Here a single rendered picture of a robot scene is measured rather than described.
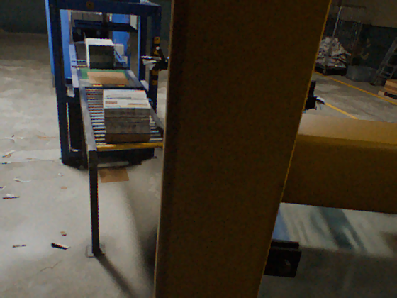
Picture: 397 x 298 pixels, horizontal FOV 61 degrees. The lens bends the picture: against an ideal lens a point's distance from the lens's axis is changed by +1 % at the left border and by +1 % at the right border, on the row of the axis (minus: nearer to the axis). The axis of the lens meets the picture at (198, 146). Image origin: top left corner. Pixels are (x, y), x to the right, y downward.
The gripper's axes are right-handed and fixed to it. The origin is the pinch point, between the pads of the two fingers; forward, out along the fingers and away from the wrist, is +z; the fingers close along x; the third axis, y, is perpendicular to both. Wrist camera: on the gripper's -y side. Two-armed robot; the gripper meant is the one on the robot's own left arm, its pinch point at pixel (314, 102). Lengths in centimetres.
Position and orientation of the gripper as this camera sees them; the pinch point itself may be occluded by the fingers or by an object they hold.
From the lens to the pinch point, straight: 195.7
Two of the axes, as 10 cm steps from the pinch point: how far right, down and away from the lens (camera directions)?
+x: -9.9, -0.2, 1.2
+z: -1.2, 4.1, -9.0
